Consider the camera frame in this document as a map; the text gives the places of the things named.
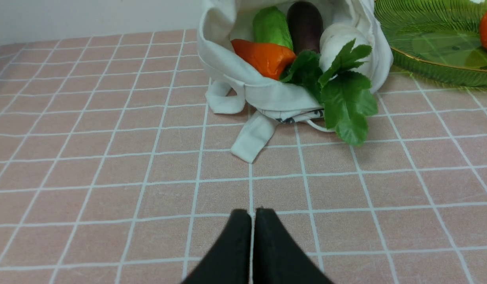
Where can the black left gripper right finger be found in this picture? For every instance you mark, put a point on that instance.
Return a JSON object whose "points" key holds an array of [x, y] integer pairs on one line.
{"points": [[277, 258]]}

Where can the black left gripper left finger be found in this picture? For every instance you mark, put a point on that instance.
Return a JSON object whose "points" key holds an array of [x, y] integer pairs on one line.
{"points": [[227, 261]]}

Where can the white radish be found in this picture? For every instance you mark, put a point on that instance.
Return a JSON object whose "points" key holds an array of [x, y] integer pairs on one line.
{"points": [[334, 38]]}

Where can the white cloth bag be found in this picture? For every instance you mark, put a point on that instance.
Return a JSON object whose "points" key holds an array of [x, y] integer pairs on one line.
{"points": [[235, 83]]}

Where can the pink checked tablecloth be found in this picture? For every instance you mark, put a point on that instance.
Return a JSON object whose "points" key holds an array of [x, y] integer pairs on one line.
{"points": [[114, 171]]}

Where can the green leafy vegetable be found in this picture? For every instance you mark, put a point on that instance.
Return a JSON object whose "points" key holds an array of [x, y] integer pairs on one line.
{"points": [[343, 92]]}

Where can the orange carrot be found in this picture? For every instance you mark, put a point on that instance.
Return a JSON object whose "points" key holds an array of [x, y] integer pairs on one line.
{"points": [[269, 59]]}

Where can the green cucumber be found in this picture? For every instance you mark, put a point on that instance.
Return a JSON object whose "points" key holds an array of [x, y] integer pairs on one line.
{"points": [[270, 26]]}

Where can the dark purple eggplant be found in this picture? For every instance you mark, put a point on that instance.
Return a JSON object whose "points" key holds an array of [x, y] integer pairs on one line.
{"points": [[305, 26]]}

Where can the green glass plate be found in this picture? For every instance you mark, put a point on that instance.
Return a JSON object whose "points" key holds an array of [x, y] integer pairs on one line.
{"points": [[436, 39]]}

